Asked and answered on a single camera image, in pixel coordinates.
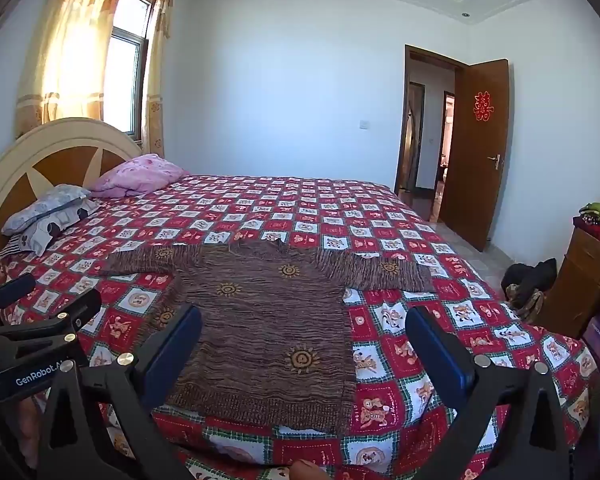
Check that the wide yellow curtain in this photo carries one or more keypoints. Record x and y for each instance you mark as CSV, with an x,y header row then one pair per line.
x,y
75,50

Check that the red paper door decoration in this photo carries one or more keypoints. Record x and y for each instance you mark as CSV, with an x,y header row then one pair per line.
x,y
483,106

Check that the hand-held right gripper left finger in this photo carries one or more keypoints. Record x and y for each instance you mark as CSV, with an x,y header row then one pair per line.
x,y
172,355

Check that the cream and brown headboard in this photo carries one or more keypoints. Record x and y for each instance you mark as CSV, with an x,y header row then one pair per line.
x,y
55,160

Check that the wooden cabinet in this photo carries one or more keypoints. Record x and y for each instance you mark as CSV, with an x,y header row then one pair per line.
x,y
575,280

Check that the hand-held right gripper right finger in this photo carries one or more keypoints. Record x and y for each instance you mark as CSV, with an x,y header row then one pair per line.
x,y
440,355

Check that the brown wooden door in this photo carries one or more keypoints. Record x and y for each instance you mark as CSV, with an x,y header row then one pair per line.
x,y
472,170

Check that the window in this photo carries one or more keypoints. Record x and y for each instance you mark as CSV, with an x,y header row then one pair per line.
x,y
127,70

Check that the red printed bed sheet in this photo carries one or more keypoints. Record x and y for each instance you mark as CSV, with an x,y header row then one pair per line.
x,y
280,200

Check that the pink folded blanket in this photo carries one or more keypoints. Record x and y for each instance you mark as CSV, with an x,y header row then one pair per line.
x,y
140,175

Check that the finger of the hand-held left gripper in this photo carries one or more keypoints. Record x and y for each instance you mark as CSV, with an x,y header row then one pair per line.
x,y
10,294
82,310

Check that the dark red cloth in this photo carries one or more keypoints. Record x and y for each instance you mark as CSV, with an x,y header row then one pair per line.
x,y
597,232

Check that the brown door frame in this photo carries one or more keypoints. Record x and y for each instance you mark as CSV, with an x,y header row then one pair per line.
x,y
402,125

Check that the black bag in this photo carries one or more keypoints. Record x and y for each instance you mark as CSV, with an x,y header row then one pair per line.
x,y
530,275

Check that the white wall switch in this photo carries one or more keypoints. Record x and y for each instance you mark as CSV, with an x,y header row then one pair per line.
x,y
365,124

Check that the brown knitted sweater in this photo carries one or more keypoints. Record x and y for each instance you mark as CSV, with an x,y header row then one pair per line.
x,y
270,310

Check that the narrow yellow curtain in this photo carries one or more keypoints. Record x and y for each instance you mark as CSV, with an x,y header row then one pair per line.
x,y
156,75

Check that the person's right hand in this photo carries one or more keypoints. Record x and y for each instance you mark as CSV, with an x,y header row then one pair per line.
x,y
307,471

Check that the black spotted white pillow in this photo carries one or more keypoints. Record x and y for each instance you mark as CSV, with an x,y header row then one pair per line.
x,y
50,232

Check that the grey floral pillow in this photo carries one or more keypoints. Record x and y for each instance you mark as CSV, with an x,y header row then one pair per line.
x,y
45,207

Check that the patterned cloth bag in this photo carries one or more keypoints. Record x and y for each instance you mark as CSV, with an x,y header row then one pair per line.
x,y
527,305

